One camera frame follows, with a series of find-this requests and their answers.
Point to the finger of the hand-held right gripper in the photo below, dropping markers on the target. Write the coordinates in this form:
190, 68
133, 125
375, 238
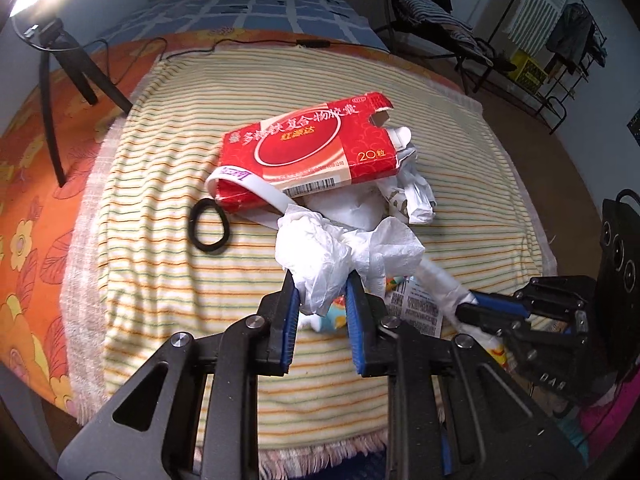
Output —
480, 316
500, 304

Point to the orange floral bedsheet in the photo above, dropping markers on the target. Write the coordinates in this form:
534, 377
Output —
35, 220

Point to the crumpled printed white paper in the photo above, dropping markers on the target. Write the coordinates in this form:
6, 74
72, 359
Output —
415, 195

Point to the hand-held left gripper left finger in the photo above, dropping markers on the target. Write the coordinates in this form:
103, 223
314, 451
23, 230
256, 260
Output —
286, 332

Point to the red cardboard medicine box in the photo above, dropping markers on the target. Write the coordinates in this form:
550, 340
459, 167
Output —
300, 150

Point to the black drying rack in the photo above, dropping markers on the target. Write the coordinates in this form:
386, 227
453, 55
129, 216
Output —
555, 95

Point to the blue checked quilt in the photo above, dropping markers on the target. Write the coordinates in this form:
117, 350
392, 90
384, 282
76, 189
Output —
250, 12

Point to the yellow plastic crate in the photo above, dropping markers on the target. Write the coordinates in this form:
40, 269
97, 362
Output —
527, 72

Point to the green striped towel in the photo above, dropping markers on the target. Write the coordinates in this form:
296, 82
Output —
535, 10

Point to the striped cream blanket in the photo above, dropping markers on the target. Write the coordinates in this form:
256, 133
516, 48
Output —
165, 220

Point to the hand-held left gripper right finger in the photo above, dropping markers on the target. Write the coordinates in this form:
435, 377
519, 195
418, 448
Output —
356, 332

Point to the light blue colourful packet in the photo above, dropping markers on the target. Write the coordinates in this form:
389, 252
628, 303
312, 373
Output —
335, 317

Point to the pink cloth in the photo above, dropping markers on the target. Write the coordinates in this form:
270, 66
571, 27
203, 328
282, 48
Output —
615, 425

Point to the blue denim garment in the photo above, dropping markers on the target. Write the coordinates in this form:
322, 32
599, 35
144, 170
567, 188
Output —
575, 30

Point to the white paper strip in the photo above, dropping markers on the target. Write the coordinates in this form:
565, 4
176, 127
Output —
260, 187

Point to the striped cloth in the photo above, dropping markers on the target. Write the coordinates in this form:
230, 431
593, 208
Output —
430, 12

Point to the black tripod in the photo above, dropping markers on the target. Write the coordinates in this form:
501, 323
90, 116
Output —
50, 95

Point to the black folding chair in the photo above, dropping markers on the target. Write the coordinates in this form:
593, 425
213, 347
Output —
390, 15

